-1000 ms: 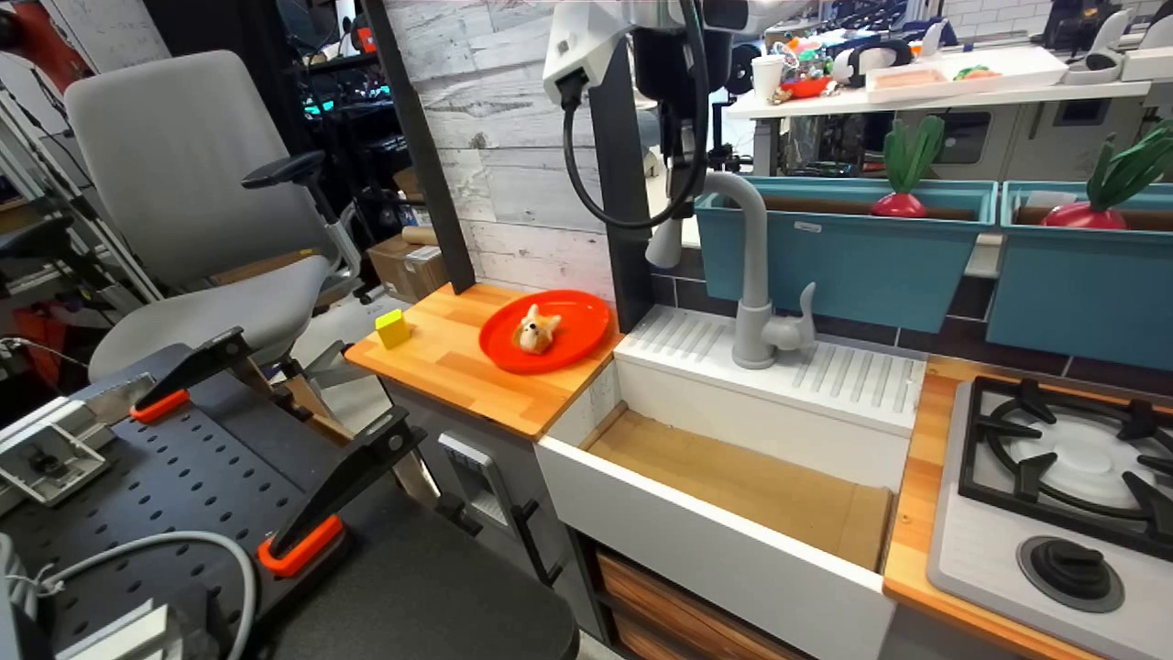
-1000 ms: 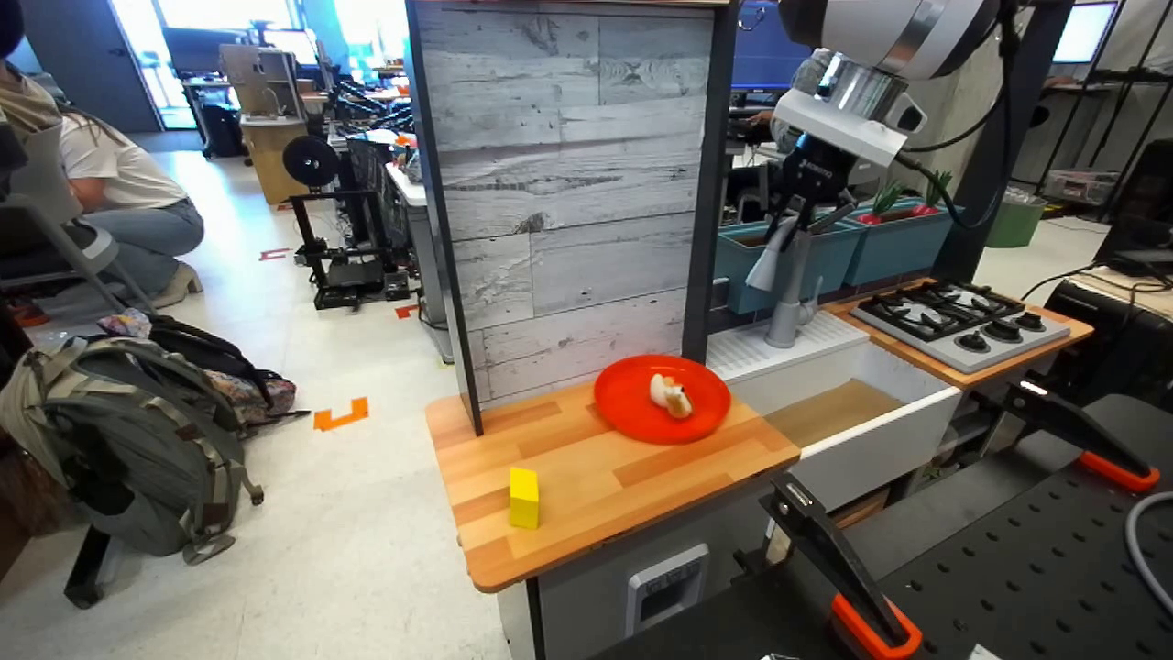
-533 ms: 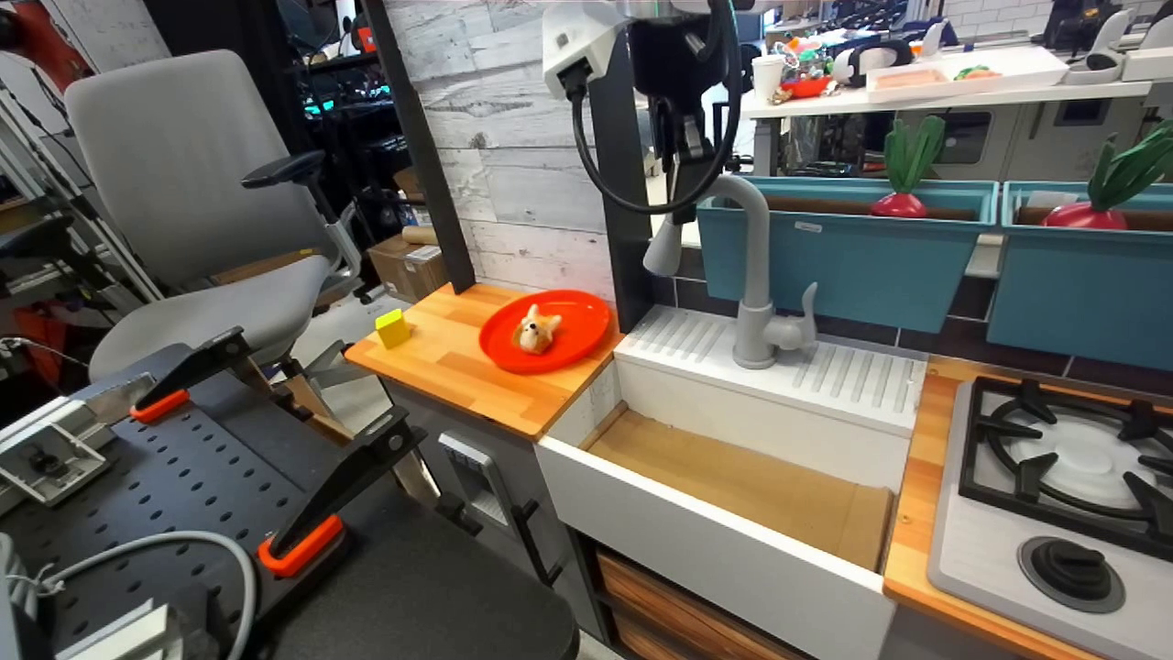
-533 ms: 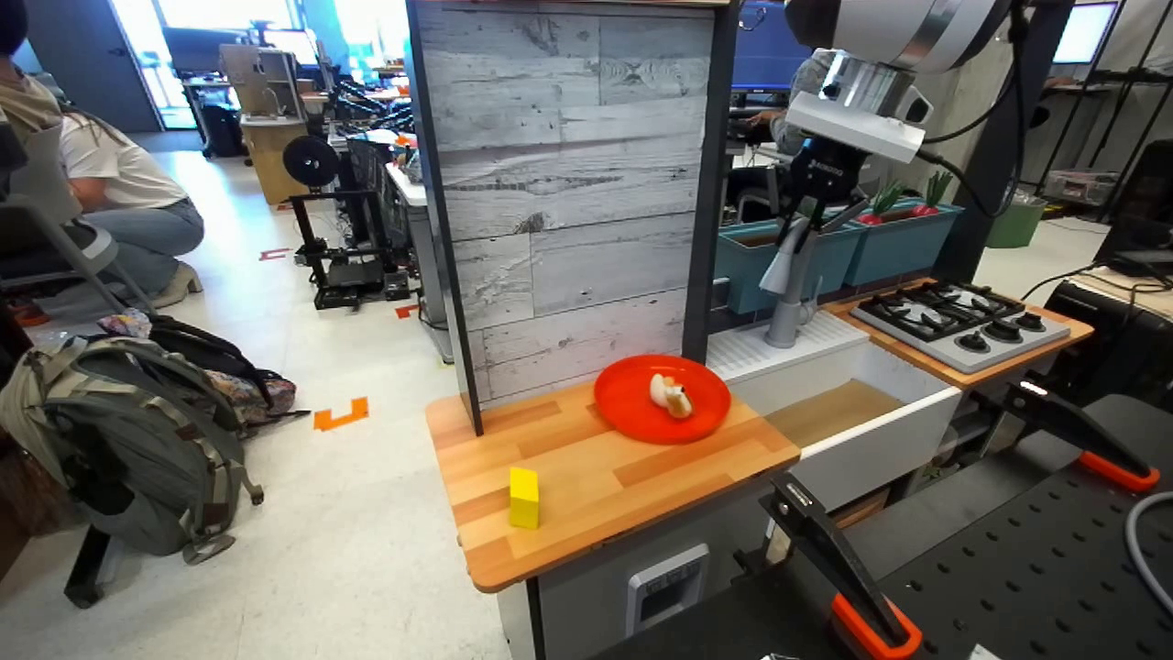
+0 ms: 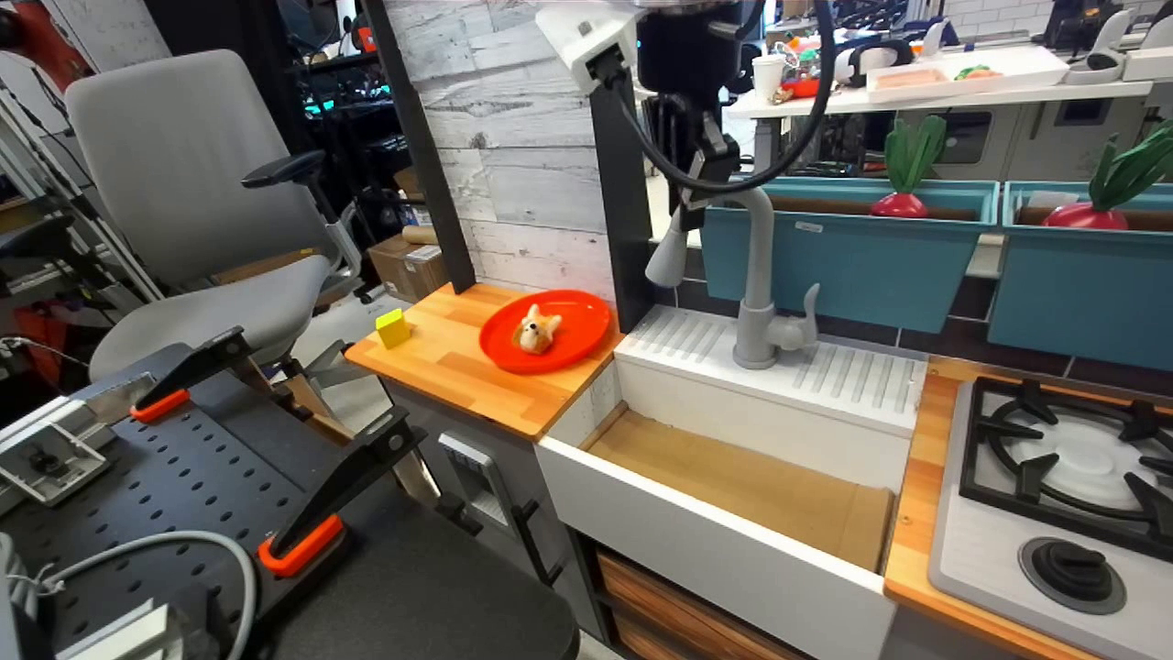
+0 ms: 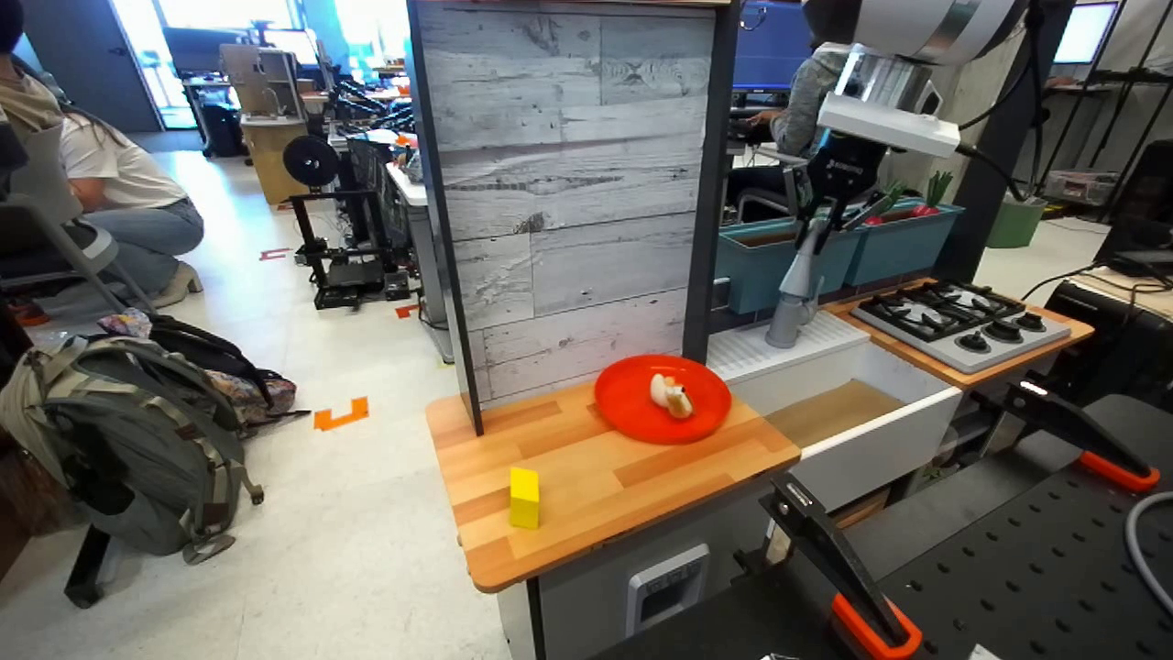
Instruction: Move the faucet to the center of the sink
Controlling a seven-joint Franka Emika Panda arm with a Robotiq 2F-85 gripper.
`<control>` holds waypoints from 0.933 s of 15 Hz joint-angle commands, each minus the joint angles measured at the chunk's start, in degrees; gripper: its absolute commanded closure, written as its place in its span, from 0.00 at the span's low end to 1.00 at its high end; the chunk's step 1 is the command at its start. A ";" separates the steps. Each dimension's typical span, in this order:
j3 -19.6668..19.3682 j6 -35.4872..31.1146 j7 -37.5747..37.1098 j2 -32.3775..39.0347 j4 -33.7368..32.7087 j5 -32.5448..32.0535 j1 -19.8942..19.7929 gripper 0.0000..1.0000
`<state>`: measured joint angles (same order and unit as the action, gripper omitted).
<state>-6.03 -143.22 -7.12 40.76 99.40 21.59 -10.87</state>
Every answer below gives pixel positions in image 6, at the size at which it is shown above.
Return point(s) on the light wooden cabinet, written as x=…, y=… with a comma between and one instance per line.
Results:
x=269, y=124

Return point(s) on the black 3D printer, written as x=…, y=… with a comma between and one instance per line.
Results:
x=351, y=206

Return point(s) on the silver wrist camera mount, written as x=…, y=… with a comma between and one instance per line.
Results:
x=884, y=114

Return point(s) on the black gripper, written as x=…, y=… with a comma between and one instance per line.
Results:
x=843, y=159

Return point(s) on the red round plate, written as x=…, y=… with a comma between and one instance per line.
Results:
x=662, y=406

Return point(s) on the black perforated pegboard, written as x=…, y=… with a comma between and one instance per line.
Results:
x=1038, y=574

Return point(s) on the grey wood backsplash panel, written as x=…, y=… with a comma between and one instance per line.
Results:
x=572, y=196

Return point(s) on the red toy vegetable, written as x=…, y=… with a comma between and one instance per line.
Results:
x=919, y=210

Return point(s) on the silver toy stove top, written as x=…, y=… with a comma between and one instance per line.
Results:
x=957, y=321

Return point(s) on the orange floor bracket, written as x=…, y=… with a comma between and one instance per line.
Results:
x=341, y=416

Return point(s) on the green bucket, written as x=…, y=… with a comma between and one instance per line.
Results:
x=1016, y=223

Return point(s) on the yellow block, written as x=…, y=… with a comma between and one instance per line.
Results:
x=527, y=499

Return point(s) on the grey green backpack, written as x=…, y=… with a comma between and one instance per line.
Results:
x=132, y=427

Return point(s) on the green toy vegetable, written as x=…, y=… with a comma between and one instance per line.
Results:
x=869, y=206

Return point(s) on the black vertical post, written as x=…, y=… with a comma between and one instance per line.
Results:
x=994, y=147

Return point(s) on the white toy sink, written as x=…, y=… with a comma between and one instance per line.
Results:
x=855, y=416

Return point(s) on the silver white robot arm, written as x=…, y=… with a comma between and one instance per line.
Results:
x=929, y=25

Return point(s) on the teal storage bin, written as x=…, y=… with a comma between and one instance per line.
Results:
x=910, y=245
x=764, y=261

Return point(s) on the crouching person in white shirt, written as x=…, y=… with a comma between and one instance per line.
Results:
x=115, y=196

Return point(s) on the wooden kitchen countertop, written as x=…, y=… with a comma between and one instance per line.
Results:
x=587, y=480

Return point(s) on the wooden stove base board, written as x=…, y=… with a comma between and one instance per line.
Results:
x=1075, y=333

